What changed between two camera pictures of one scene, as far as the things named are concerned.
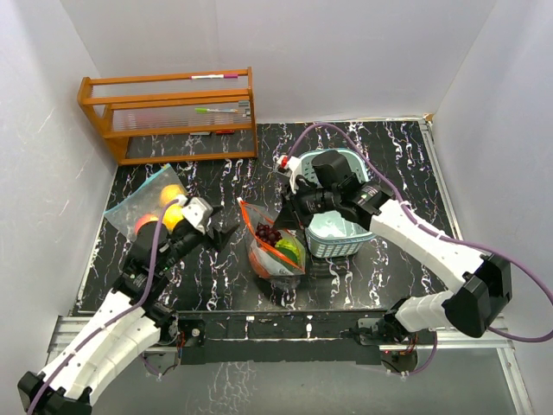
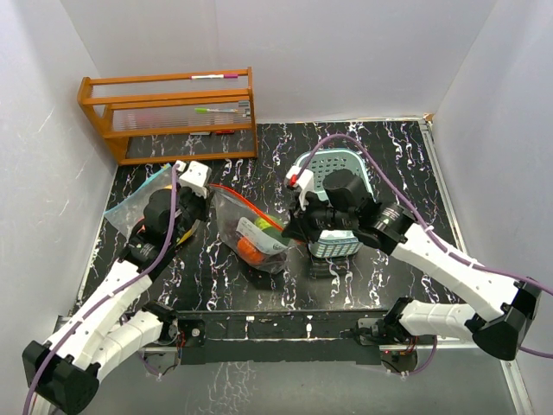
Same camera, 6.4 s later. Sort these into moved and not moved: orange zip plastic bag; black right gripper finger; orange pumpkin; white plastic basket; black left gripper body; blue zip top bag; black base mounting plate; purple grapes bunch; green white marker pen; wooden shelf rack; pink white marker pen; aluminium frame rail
Moved: orange zip plastic bag; black left gripper body; black right gripper finger; purple grapes bunch; orange pumpkin
Not moved: black base mounting plate; wooden shelf rack; green white marker pen; pink white marker pen; blue zip top bag; white plastic basket; aluminium frame rail
